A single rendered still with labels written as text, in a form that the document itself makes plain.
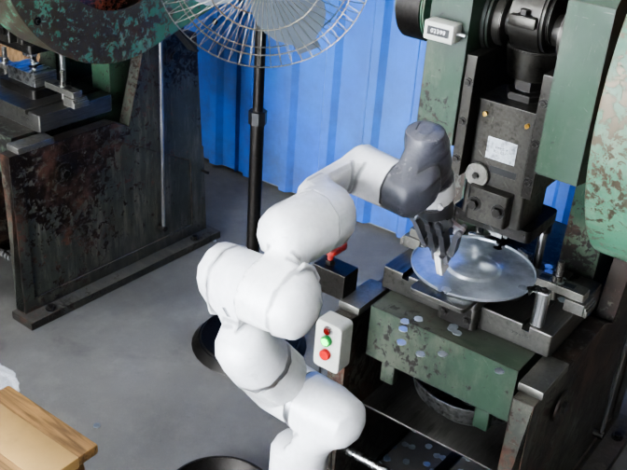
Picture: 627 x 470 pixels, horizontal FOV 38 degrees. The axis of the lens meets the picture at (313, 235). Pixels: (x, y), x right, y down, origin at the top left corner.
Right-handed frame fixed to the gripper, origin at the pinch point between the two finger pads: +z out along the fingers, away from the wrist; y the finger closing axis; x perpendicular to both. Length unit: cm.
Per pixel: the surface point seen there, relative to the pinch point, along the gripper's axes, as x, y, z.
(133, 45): 39, -130, 9
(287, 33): 50, -75, -3
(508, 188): 24.1, 3.6, -0.3
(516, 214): 21.9, 6.6, 4.5
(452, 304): -3.6, 3.8, 9.4
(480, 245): 21.6, -3.1, 20.7
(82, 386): -42, -111, 78
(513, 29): 39, -2, -32
